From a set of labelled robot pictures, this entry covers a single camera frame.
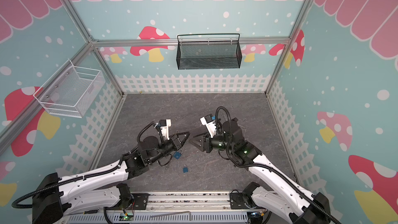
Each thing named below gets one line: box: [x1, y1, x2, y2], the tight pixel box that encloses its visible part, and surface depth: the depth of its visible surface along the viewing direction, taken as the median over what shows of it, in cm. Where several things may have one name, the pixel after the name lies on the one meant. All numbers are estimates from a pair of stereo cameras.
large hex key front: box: [149, 211, 192, 221], surface depth 73 cm
